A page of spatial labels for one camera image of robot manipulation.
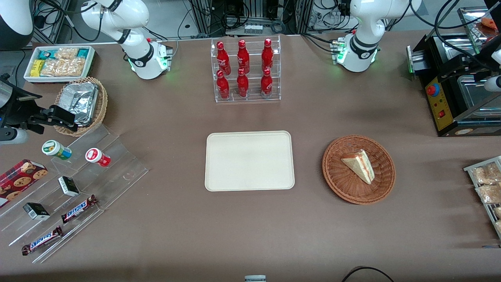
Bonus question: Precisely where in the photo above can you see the black hot food machine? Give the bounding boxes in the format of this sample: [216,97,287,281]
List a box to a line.
[406,6,501,137]

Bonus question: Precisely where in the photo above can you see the large clear cracker bag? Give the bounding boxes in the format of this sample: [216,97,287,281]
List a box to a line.
[40,58,86,78]

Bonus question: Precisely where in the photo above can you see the Snickers bar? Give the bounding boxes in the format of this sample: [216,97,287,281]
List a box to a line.
[61,194,99,224]
[21,226,63,256]

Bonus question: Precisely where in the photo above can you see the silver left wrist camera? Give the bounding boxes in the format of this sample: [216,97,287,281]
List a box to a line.
[484,76,501,93]

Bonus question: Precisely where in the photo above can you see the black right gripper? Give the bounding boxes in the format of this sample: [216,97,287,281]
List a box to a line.
[0,74,77,134]

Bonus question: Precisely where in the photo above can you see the steel food pan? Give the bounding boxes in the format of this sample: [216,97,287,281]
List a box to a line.
[440,35,478,56]
[457,75,499,110]

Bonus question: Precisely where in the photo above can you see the triangular sandwich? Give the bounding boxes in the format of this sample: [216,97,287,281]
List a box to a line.
[341,149,375,185]

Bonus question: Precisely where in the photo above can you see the tray of packaged snacks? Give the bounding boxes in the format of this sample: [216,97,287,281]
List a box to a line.
[463,155,501,240]

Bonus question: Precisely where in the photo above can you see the small clear cracker bag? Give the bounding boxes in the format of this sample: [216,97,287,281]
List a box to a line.
[54,47,79,60]

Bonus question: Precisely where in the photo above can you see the red lid yogurt cup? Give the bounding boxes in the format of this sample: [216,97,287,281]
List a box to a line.
[85,148,112,168]

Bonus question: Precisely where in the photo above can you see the green lid yogurt cup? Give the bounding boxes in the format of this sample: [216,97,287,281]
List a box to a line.
[41,140,72,161]

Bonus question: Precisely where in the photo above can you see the aluminium foil containers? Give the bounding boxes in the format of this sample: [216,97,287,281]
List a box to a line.
[59,82,99,127]

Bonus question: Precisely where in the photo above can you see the red cookie box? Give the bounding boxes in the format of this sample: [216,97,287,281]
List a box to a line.
[0,159,49,208]

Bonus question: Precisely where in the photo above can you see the cream plastic tray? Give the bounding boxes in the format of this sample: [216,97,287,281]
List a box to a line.
[205,131,295,192]

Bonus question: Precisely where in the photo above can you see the light wicker basket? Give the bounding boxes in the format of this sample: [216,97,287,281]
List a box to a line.
[54,76,108,137]

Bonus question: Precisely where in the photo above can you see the red soda bottle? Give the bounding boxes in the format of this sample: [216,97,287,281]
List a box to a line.
[260,68,274,97]
[237,40,250,74]
[261,38,274,72]
[216,41,232,76]
[216,70,231,100]
[236,69,250,98]

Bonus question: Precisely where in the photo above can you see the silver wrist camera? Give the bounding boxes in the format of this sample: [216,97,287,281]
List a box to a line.
[484,76,501,93]
[0,127,30,146]

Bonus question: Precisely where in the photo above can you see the small black box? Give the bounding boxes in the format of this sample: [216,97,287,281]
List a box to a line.
[58,176,80,197]
[22,202,51,221]

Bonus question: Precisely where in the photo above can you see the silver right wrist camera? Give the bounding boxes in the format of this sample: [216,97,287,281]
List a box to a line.
[0,127,30,146]

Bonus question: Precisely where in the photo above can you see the white snack bin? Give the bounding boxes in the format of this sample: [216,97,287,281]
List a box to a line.
[23,45,96,84]

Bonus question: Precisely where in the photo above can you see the brown wicker basket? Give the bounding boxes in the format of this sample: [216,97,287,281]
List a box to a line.
[322,135,396,205]

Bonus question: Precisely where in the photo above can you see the clear acrylic stepped display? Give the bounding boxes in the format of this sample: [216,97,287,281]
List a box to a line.
[0,124,150,264]

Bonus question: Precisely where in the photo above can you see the black floor cable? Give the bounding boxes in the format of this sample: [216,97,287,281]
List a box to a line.
[341,266,394,282]

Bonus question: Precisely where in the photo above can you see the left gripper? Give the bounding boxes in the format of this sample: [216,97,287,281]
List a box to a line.
[442,37,501,81]

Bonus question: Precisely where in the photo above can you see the clear acrylic bottle rack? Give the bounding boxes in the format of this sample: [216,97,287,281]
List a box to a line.
[211,35,282,103]

